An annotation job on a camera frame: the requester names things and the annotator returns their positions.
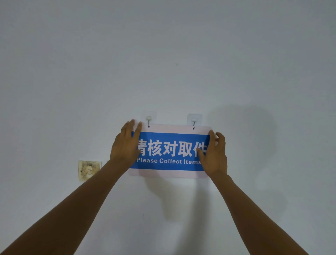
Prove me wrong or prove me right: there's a person's left hand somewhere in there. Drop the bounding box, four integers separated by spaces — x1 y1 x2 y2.
109 119 143 169

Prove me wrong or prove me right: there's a person's right hand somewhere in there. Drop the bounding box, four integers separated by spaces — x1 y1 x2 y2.
196 130 228 179

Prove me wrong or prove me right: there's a blue and white sign board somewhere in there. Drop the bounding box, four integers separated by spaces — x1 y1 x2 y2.
128 123 216 179

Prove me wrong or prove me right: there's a person's left forearm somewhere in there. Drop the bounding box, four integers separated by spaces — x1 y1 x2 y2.
0 159 131 255

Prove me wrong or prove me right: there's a person's right forearm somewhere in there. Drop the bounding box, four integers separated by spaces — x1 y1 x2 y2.
209 173 310 255

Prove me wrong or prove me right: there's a clear adhesive wall hook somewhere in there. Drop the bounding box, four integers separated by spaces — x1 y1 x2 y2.
187 113 203 131
142 112 157 129

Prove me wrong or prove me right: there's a dirty beige wall switch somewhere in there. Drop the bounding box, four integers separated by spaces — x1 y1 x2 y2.
78 160 102 182

